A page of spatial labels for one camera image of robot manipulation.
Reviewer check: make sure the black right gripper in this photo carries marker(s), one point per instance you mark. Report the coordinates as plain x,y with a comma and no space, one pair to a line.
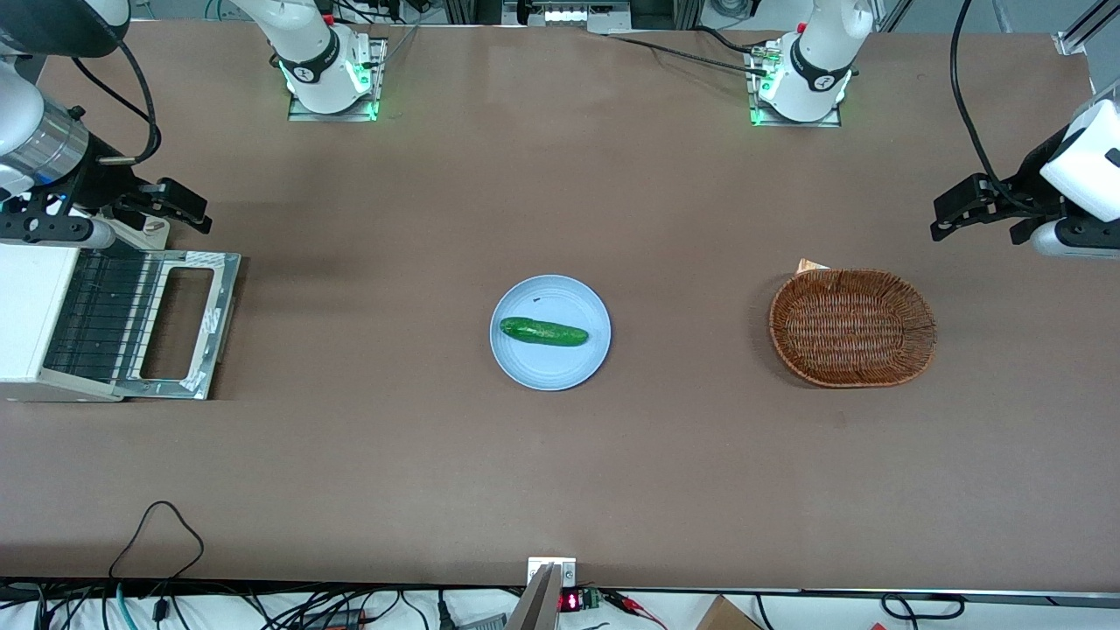
98,178

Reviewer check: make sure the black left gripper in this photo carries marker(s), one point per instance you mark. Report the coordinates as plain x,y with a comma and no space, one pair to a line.
1029,178

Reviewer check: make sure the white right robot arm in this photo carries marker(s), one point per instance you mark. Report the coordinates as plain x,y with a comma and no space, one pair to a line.
315,52

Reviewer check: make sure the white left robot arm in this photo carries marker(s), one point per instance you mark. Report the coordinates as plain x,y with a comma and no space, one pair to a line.
814,79

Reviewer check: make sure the white toaster oven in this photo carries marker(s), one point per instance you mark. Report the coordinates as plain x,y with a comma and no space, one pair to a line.
26,306

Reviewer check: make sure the brown oval wicker basket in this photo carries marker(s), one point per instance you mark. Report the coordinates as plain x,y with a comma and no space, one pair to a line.
853,328

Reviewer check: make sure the orange paper tag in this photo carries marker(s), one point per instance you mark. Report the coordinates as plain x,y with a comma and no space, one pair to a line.
810,265

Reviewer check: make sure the green cucumber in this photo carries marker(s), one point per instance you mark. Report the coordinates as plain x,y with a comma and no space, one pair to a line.
542,332

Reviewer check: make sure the light blue round plate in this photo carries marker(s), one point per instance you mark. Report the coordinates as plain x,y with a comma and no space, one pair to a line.
560,367

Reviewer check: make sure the silver control box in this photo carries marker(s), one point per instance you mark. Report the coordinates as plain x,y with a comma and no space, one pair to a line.
564,16

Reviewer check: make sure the brown cardboard box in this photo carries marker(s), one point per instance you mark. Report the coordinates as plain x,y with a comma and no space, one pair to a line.
726,617

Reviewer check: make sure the grey power strip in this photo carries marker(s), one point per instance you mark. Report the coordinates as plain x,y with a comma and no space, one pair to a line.
481,623

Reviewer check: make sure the red alligator clip lead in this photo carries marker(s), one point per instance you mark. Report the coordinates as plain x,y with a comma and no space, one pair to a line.
634,606

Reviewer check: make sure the red LED display module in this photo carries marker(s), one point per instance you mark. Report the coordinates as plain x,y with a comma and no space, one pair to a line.
570,601

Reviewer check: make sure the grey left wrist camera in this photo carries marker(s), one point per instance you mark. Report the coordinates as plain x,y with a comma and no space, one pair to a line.
1048,238

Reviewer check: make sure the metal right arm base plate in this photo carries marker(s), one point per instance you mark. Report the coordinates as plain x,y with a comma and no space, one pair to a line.
296,112

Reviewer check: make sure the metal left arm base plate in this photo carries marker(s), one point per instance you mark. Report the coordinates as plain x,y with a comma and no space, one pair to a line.
831,122

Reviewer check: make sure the aluminium frame profile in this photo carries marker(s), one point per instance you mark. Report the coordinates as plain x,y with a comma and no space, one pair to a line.
1081,31

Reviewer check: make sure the aluminium camera pole mount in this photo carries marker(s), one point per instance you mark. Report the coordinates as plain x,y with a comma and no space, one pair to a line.
551,577

